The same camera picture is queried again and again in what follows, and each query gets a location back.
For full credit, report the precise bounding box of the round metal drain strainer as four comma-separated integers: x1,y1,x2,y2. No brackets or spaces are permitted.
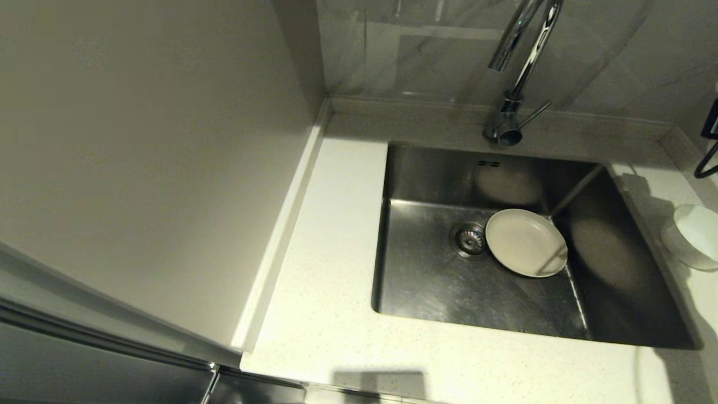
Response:
449,222,489,260

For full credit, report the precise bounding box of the stainless steel appliance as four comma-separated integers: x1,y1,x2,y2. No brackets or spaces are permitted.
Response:
0,241,306,404

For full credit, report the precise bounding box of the chrome gooseneck faucet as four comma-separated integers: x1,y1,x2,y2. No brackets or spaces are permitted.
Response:
484,0,563,148

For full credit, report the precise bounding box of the stainless steel sink basin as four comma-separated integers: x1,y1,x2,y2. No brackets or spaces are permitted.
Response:
370,141,699,350

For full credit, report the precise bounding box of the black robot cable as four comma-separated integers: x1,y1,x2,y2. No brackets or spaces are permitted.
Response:
694,140,718,180

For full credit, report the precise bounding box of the white round plate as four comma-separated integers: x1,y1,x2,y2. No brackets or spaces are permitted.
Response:
485,209,568,278

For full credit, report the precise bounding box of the white ceramic bowl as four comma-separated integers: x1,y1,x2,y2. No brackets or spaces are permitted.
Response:
661,204,718,272

